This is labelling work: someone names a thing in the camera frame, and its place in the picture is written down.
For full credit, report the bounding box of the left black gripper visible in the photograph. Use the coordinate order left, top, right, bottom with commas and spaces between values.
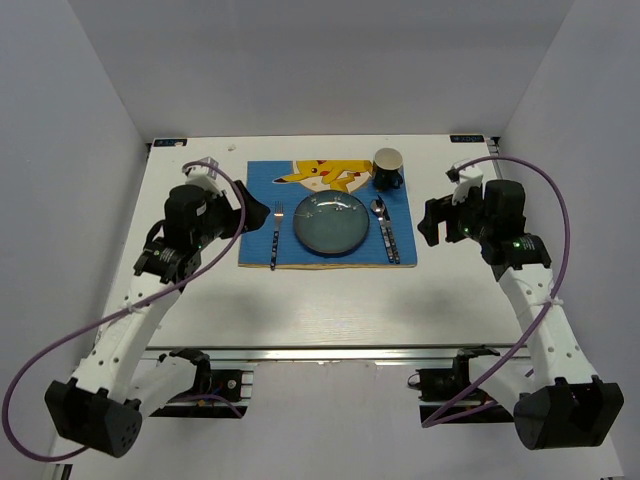
192, 180, 269, 248

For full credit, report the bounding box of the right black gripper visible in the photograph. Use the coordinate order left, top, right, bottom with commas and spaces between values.
416, 183, 493, 247

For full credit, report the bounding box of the fork with black handle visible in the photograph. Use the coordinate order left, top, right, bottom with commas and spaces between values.
269, 201, 284, 271

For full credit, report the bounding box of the blue pikachu placemat cloth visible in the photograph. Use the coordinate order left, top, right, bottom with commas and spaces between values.
238, 160, 417, 270

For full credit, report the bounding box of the knife with black handle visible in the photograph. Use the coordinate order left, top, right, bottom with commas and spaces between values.
378, 195, 401, 264

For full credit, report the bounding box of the spoon with black handle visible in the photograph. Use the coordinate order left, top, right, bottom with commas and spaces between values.
370, 198, 395, 264

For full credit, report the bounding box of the dark blue paper cup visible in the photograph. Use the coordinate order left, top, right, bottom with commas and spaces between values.
372, 147, 404, 192

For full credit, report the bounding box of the teal ceramic plate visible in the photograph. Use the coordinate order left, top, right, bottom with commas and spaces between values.
293, 190, 370, 257

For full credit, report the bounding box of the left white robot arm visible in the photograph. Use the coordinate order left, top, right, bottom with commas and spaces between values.
45, 179, 270, 458

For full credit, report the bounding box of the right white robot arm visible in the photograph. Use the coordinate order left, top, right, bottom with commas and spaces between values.
418, 180, 624, 450

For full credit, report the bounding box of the right blue corner label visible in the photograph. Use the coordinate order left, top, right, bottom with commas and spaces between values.
449, 134, 485, 143

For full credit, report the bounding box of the blue corner label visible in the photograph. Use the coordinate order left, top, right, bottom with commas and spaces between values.
152, 138, 188, 148
449, 134, 485, 143

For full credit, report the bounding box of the left blue corner label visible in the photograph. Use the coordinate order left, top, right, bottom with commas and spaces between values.
152, 138, 188, 148

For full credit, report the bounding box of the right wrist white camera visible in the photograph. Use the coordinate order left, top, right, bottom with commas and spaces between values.
445, 159, 483, 206

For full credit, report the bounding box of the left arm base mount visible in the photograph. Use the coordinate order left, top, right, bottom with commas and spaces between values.
151, 361, 254, 419

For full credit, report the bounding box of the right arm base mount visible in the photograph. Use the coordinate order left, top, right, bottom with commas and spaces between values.
407, 346, 513, 424

